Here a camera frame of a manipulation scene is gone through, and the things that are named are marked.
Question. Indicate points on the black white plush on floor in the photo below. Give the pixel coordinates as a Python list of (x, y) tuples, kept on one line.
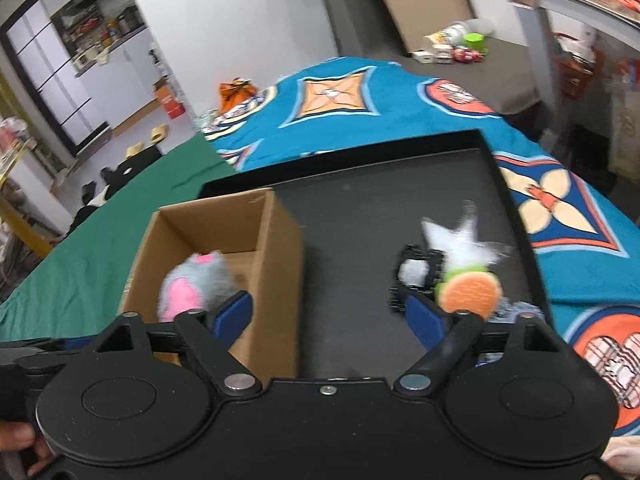
[(115, 180)]

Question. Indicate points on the blue patterned blanket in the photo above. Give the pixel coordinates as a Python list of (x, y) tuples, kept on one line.
[(588, 250)]

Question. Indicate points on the orange red box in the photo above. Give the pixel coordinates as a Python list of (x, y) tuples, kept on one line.
[(171, 105)]

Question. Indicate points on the person's hand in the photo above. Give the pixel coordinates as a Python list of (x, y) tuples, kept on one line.
[(19, 436)]

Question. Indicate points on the grey pink plush toy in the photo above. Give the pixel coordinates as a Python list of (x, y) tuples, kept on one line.
[(201, 282)]

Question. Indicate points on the grey denim plush toy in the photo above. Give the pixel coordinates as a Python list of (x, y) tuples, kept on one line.
[(507, 312)]

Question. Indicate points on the brown cardboard box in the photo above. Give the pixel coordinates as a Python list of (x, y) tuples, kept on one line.
[(264, 250)]

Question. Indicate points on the yellow slipper near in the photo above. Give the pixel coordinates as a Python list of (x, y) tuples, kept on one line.
[(133, 150)]

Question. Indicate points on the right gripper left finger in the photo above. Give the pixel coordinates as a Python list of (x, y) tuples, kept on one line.
[(231, 317)]

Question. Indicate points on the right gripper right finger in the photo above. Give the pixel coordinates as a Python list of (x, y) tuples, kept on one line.
[(429, 323)]

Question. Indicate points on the yellow slipper far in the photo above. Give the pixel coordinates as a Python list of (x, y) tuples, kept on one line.
[(158, 134)]

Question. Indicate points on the yellow slipper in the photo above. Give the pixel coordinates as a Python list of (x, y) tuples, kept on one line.
[(133, 150), (158, 134)]

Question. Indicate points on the black tray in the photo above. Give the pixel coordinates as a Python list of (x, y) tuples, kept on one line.
[(356, 210)]

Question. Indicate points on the green cloth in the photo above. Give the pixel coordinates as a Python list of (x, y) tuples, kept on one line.
[(76, 290)]

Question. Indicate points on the green lidded jar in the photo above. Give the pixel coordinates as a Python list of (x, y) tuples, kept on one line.
[(475, 41)]

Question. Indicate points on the plush hamburger toy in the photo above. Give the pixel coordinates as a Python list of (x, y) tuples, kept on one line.
[(474, 289)]

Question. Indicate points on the orange bag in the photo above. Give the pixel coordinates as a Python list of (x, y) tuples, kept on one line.
[(234, 93)]

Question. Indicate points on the white cabinet with shelf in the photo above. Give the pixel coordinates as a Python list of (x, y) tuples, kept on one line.
[(111, 47)]

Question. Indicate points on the clear bag white beads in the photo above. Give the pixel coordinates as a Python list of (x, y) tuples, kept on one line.
[(462, 248)]

